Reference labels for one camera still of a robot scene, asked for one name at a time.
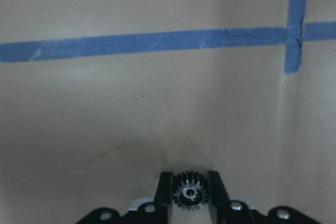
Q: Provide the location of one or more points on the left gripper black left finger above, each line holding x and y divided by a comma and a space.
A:
163, 198

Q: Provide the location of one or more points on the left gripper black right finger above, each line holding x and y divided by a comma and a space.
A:
218, 197

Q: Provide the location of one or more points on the black bearing gear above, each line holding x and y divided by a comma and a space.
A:
190, 190

